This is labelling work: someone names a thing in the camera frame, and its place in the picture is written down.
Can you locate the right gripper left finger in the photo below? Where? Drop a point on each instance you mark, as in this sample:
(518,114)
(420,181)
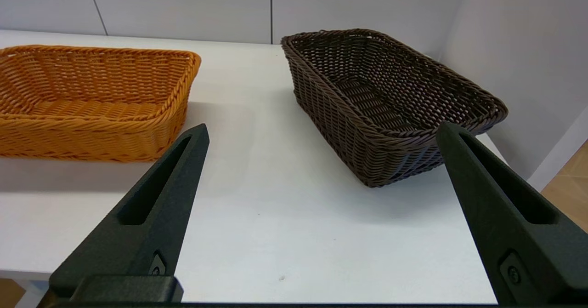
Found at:
(151,234)

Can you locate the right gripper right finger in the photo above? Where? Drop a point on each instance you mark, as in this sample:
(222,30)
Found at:
(514,234)

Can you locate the orange wicker basket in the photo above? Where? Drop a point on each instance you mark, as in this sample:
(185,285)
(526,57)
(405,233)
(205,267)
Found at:
(92,115)

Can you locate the dark brown wicker basket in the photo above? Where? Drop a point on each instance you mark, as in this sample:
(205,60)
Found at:
(367,128)

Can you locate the white table leg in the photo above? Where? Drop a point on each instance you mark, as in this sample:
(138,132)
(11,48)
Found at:
(32,288)

